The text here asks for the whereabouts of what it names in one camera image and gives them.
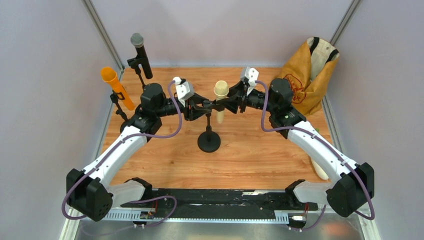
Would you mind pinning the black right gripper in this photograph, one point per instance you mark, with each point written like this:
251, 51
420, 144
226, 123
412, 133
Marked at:
239, 90

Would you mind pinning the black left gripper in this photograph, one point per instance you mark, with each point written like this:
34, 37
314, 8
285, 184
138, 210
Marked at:
194, 113

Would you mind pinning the cream microphone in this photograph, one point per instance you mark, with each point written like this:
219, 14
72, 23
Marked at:
221, 90

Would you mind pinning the black microphone stand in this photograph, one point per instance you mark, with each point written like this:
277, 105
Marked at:
139, 65
209, 141
115, 100

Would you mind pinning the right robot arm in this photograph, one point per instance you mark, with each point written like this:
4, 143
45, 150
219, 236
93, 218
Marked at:
351, 185

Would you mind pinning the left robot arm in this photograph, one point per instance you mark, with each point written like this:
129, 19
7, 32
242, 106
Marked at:
89, 190

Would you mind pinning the black grey-headed microphone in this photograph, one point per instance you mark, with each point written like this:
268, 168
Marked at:
138, 42

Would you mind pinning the orange microphone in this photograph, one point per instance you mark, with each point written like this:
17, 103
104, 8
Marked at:
110, 77

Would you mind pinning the brown paper bag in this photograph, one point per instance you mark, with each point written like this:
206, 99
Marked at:
308, 72

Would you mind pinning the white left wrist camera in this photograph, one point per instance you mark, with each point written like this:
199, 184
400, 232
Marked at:
184, 89

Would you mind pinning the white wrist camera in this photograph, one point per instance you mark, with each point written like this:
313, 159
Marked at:
184, 89
249, 75

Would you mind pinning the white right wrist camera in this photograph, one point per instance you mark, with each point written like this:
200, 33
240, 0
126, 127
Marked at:
249, 75

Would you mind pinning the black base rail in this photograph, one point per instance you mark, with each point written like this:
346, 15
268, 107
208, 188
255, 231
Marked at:
216, 206

